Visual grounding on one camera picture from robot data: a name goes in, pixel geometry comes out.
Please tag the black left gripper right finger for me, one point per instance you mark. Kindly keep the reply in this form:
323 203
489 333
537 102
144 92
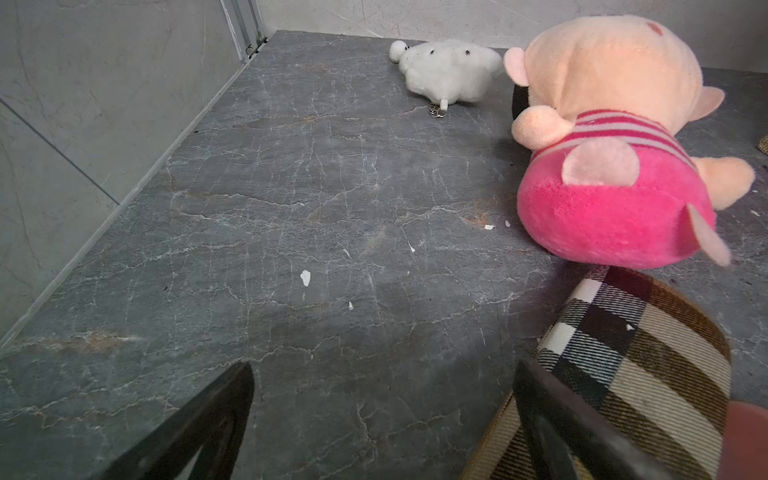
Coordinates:
560 426

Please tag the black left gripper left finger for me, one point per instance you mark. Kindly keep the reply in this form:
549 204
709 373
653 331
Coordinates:
206 432

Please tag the plaid fabric pouch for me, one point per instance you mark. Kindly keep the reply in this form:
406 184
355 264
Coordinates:
648 360

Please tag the pink plush doll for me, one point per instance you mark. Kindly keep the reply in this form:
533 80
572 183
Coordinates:
608 182

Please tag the white fluffy plush toy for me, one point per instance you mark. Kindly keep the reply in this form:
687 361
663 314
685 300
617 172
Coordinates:
448 71

